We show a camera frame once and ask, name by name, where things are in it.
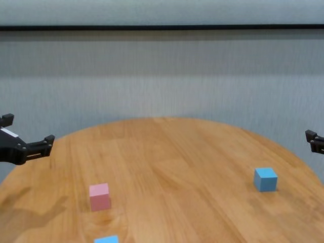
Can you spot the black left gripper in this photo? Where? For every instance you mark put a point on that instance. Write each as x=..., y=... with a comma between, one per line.
x=12, y=149

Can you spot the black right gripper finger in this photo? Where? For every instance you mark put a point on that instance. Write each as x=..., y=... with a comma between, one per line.
x=316, y=143

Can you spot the blue wooden cube block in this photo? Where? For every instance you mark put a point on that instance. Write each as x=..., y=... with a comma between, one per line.
x=107, y=239
x=265, y=181

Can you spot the pink wooden cube block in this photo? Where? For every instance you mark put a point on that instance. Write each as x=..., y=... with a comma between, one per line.
x=100, y=198

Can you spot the black wall rail strip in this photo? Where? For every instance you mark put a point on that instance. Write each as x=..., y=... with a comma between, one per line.
x=162, y=27

